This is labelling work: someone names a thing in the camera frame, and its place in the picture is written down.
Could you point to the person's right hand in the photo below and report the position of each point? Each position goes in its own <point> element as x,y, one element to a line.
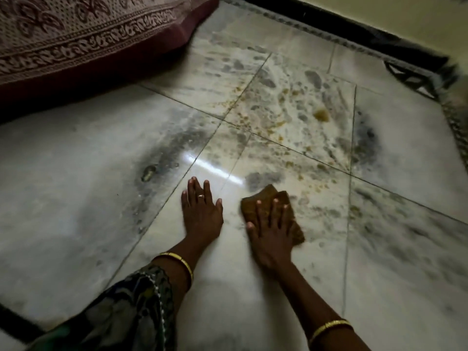
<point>270,241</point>

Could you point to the person's left hand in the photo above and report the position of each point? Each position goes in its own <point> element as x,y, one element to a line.
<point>201,219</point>

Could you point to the person's right thumb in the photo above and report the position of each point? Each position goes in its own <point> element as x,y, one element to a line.
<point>251,231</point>

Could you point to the person's left little finger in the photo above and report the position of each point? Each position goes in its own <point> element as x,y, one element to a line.
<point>184,201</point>

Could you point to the person's left thumb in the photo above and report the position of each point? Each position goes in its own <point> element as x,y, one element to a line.
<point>219,211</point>

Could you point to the person's right middle finger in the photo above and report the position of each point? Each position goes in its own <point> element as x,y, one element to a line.
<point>274,214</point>

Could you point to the brown cleaning cloth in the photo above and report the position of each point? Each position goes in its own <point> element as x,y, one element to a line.
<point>263,195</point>

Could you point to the person's right forearm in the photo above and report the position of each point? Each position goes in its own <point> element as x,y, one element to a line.
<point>310,303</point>

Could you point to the person's left forearm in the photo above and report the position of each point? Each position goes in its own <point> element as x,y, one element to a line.
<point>179,266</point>

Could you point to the gold bangle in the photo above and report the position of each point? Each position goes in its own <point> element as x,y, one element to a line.
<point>325,327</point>
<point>185,265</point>

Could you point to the yellow food spill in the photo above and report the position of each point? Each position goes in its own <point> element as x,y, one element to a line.
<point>321,115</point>

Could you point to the green patterned garment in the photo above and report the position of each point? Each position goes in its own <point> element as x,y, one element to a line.
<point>117,314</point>

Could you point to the maroon mattress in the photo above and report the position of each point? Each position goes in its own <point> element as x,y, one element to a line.
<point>91,84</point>

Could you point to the patterned pink bedspread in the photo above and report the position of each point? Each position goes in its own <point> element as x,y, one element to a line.
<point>73,29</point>

